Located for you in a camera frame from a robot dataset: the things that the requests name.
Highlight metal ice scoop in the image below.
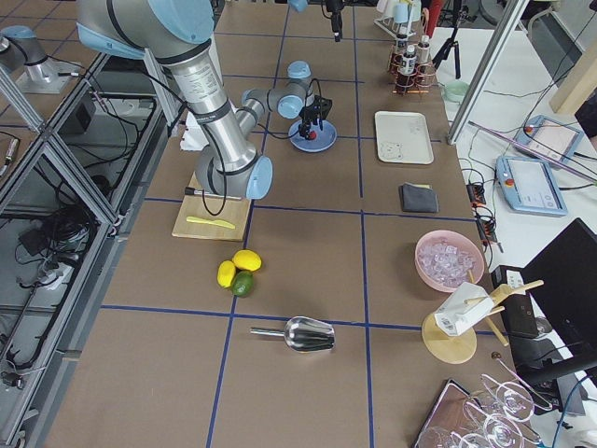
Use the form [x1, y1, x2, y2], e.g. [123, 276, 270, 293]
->
[250, 316, 336, 353]

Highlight dark tea bottle two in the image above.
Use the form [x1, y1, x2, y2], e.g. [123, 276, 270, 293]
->
[399, 45, 416, 89]

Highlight cream bear tray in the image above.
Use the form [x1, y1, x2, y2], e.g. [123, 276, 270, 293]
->
[374, 111, 434, 165]

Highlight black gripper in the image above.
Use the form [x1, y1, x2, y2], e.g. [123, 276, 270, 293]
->
[298, 95, 326, 139]
[324, 0, 344, 42]

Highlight dark tea bottle one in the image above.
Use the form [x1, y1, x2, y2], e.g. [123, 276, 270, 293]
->
[390, 32, 409, 76]

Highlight blue teach pendant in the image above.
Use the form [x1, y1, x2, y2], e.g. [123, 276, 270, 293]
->
[515, 115, 583, 164]
[495, 156, 568, 217]

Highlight white wire cup rack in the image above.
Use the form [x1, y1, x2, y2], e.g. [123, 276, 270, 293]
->
[374, 0, 430, 37]

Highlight yellow plastic knife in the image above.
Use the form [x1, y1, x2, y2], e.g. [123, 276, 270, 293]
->
[186, 216, 236, 230]

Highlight blue teach pendant far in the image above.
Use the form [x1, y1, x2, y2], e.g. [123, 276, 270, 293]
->
[515, 115, 583, 164]

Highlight blue teach pendant near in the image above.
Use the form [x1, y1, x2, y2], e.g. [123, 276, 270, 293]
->
[495, 156, 568, 217]

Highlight grey folded cloth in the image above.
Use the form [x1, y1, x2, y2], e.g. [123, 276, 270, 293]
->
[399, 183, 439, 213]

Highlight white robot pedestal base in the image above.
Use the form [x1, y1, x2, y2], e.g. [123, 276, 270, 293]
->
[180, 111, 209, 151]

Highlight yellow lemon small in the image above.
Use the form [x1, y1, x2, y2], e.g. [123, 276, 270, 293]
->
[216, 260, 237, 288]

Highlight yellow lemon large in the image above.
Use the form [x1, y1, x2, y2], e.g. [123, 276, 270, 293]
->
[232, 249, 262, 272]

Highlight dark tea bottle three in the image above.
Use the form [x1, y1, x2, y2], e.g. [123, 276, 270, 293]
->
[416, 35, 434, 88]

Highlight black monitor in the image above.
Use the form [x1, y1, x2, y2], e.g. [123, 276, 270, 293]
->
[503, 218, 596, 385]

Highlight wooden cutting board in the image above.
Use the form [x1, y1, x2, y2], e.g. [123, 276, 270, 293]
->
[172, 175, 252, 242]

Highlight wooden cup stand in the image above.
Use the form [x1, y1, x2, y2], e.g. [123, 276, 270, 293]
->
[422, 280, 544, 364]

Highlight copper wire bottle rack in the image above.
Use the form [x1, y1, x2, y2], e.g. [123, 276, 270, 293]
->
[387, 35, 436, 95]

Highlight mint green bowl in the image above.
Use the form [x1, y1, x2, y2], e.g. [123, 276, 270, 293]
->
[442, 79, 469, 104]

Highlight black camera tripod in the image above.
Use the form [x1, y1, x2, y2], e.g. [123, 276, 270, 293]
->
[432, 0, 468, 79]

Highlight green lime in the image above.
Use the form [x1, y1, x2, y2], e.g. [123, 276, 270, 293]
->
[230, 271, 254, 297]

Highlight clear wine glasses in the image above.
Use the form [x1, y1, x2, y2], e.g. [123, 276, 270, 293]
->
[413, 373, 553, 447]

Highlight steel muddler rod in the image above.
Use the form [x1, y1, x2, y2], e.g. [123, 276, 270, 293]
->
[184, 187, 243, 201]

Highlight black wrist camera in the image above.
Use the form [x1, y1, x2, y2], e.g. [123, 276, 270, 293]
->
[318, 97, 333, 121]

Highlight pink bowl of ice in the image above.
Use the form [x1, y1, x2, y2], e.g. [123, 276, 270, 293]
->
[414, 230, 485, 292]

